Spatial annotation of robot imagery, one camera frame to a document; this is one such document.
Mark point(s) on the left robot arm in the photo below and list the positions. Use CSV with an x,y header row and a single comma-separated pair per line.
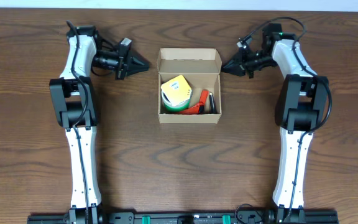
x,y
72,95

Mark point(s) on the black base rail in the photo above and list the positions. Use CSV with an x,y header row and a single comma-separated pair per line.
x,y
242,216

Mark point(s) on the white tape roll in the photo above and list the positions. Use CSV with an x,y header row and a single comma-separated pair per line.
x,y
165,99

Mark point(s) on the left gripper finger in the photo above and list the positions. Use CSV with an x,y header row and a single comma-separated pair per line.
x,y
137,58
137,68

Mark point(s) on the long red utility knife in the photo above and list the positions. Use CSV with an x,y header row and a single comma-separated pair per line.
x,y
196,109

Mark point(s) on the yellow sticky note pad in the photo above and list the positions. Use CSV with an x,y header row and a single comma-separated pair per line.
x,y
177,90

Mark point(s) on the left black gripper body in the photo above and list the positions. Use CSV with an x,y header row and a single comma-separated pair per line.
x,y
122,64

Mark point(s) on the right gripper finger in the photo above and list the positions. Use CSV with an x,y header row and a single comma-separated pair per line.
x,y
236,58
234,69

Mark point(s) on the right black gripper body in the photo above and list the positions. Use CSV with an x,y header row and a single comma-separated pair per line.
x,y
250,61

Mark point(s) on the black yellow correction tape dispenser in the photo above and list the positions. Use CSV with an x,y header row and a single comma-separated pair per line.
x,y
212,103

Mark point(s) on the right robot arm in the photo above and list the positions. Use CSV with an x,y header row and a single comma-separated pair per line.
x,y
303,106

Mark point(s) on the green tape roll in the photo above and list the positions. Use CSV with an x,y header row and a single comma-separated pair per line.
x,y
181,106

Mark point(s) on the cardboard box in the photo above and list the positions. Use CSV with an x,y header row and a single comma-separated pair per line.
x,y
201,68

